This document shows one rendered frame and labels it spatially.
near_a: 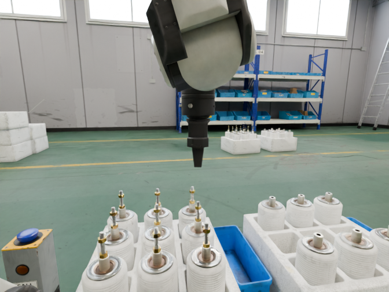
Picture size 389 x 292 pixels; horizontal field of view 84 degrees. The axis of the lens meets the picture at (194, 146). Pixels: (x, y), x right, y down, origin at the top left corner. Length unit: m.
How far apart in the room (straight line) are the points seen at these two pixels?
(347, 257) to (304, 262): 0.12
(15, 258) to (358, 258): 0.81
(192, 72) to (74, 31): 5.77
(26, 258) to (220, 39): 0.58
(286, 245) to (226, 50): 0.74
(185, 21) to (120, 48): 5.51
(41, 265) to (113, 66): 5.29
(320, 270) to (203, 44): 0.59
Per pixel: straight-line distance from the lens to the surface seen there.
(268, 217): 0.85
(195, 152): 0.57
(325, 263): 0.68
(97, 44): 5.87
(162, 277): 0.55
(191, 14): 0.27
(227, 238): 0.99
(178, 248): 0.74
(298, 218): 0.91
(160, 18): 0.28
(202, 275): 0.56
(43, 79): 6.11
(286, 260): 0.74
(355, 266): 0.76
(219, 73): 0.32
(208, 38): 0.30
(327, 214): 0.98
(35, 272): 0.65
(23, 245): 0.64
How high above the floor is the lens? 0.61
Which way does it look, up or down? 11 degrees down
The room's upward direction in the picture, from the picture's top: straight up
